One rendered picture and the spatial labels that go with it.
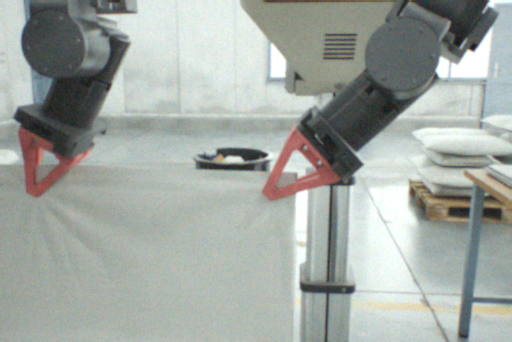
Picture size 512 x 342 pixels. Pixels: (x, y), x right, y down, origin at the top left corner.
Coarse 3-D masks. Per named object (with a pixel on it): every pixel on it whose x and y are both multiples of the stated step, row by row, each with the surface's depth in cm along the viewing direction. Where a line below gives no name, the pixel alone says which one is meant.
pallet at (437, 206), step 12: (420, 180) 434; (408, 192) 446; (420, 192) 398; (420, 204) 401; (432, 204) 366; (444, 204) 365; (456, 204) 364; (468, 204) 363; (492, 204) 362; (504, 204) 362; (432, 216) 368; (444, 216) 367; (456, 216) 372; (504, 216) 361
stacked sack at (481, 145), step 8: (432, 136) 381; (440, 136) 376; (448, 136) 370; (456, 136) 369; (464, 136) 371; (472, 136) 371; (480, 136) 369; (488, 136) 370; (424, 144) 370; (432, 144) 361; (440, 144) 358; (448, 144) 357; (456, 144) 356; (464, 144) 354; (472, 144) 353; (480, 144) 352; (488, 144) 352; (496, 144) 351; (504, 144) 351; (440, 152) 361; (448, 152) 358; (456, 152) 357; (464, 152) 355; (472, 152) 353; (480, 152) 352; (488, 152) 351; (496, 152) 350; (504, 152) 349
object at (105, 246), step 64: (0, 192) 55; (64, 192) 54; (128, 192) 53; (192, 192) 52; (256, 192) 51; (0, 256) 56; (64, 256) 56; (128, 256) 55; (192, 256) 53; (256, 256) 52; (0, 320) 58; (64, 320) 58; (128, 320) 57; (192, 320) 55; (256, 320) 54
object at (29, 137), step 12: (24, 132) 50; (36, 132) 50; (48, 132) 51; (24, 144) 51; (36, 144) 52; (48, 144) 51; (24, 156) 52; (60, 156) 51; (24, 168) 53; (60, 168) 52; (48, 180) 53; (36, 192) 54
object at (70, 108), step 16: (64, 80) 49; (80, 80) 49; (96, 80) 50; (48, 96) 50; (64, 96) 49; (80, 96) 49; (96, 96) 50; (16, 112) 47; (32, 112) 48; (48, 112) 50; (64, 112) 49; (80, 112) 50; (96, 112) 52; (48, 128) 48; (64, 128) 49; (80, 128) 51; (96, 128) 54; (64, 144) 48
